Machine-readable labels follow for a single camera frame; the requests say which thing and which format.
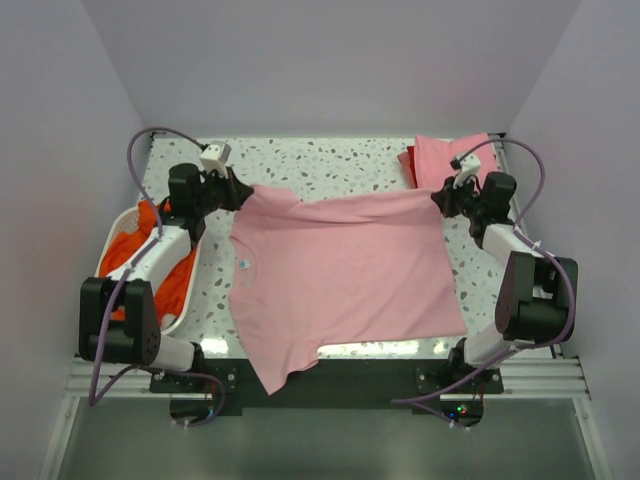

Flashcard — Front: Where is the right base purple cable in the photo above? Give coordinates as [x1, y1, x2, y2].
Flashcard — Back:
[389, 384, 481, 421]

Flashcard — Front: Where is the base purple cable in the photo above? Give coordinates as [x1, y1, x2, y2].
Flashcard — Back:
[169, 372, 229, 429]
[389, 384, 481, 421]

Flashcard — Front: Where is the white laundry basket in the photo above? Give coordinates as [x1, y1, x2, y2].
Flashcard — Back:
[99, 208, 201, 335]

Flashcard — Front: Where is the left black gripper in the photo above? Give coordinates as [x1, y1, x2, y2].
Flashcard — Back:
[194, 165, 253, 217]

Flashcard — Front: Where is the folded pink t shirt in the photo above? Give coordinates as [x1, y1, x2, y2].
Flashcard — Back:
[408, 133, 489, 191]

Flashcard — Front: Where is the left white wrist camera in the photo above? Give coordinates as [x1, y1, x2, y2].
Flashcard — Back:
[199, 141, 231, 177]

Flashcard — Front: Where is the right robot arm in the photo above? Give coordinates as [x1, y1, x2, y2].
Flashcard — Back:
[432, 172, 578, 393]

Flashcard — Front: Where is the orange t shirt in basket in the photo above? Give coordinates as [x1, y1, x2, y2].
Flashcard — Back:
[98, 200, 197, 329]

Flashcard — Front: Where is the aluminium frame rail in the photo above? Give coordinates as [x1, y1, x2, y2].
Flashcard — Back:
[37, 132, 596, 480]

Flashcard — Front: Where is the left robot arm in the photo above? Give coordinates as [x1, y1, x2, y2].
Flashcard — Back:
[79, 163, 254, 392]

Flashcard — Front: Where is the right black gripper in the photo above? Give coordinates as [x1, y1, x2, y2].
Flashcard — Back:
[431, 173, 484, 220]

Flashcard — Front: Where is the pink t shirt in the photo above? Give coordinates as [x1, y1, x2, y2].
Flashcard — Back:
[230, 186, 466, 394]
[408, 133, 489, 191]

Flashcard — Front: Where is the folded red t shirt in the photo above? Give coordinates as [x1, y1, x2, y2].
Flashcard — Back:
[397, 146, 417, 189]

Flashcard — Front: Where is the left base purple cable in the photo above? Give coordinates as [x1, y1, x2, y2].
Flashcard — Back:
[169, 372, 229, 429]

